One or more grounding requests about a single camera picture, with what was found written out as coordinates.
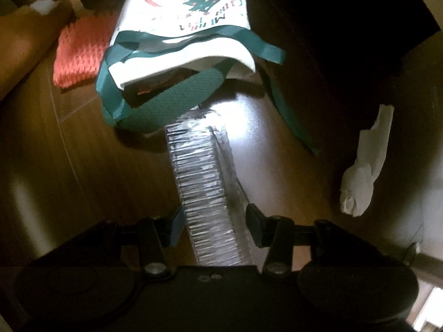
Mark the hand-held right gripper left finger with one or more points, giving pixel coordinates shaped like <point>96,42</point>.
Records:
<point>177,226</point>

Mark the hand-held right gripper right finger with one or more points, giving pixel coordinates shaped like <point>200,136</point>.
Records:
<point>255,224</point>

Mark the clear ribbed plastic tray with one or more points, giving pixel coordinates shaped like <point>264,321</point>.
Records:
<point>207,186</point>

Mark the white printed tote bag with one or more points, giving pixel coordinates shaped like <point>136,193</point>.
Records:
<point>187,24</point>

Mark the crumpled white tissue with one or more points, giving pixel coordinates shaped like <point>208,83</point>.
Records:
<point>363,173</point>

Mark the red foam net sleeve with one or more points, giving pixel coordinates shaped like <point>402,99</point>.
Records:
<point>83,52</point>

